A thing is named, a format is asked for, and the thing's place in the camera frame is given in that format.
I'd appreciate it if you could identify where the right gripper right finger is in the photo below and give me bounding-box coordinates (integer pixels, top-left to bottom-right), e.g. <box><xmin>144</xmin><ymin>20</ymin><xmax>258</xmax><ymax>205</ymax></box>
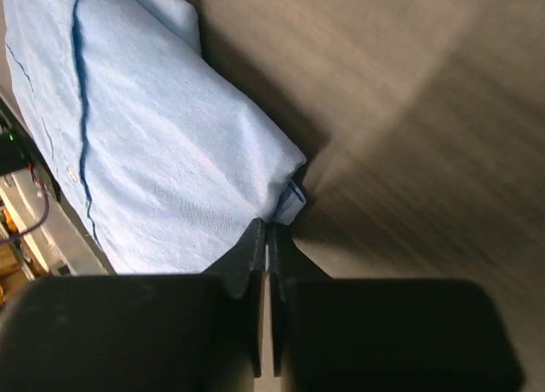
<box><xmin>268</xmin><ymin>224</ymin><xmax>524</xmax><ymax>391</ymax></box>

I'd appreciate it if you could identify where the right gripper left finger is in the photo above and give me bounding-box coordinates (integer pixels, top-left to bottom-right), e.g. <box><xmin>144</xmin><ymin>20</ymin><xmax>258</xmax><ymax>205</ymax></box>
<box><xmin>1</xmin><ymin>219</ymin><xmax>264</xmax><ymax>391</ymax></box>

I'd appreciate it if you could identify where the light blue long sleeve shirt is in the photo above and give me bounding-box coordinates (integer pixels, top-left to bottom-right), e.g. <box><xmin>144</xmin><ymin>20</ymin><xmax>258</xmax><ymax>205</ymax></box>
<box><xmin>3</xmin><ymin>0</ymin><xmax>306</xmax><ymax>274</ymax></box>

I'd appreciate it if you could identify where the storage rack with boxes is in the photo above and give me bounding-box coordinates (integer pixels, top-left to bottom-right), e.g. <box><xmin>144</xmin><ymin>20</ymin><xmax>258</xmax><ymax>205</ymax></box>
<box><xmin>1</xmin><ymin>176</ymin><xmax>51</xmax><ymax>307</ymax></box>

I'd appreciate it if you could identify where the aluminium frame rail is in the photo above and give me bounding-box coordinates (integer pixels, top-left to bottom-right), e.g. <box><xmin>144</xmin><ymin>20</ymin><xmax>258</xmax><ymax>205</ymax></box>
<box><xmin>8</xmin><ymin>170</ymin><xmax>113</xmax><ymax>275</ymax></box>

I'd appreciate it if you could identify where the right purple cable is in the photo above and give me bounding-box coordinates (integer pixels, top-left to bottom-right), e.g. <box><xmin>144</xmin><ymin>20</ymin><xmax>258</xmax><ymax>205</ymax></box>
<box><xmin>0</xmin><ymin>187</ymin><xmax>51</xmax><ymax>246</ymax></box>

